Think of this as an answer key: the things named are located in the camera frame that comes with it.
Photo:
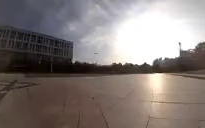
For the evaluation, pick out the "dark pole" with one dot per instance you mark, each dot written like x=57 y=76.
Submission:
x=180 y=50

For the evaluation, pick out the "large glass-fronted building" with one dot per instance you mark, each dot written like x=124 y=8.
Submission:
x=30 y=45

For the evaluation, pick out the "grey paved plaza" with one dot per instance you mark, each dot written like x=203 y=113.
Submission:
x=100 y=100

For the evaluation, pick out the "grass strip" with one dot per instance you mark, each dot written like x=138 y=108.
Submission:
x=200 y=73

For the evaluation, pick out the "row of trees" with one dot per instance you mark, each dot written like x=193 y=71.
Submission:
x=140 y=67

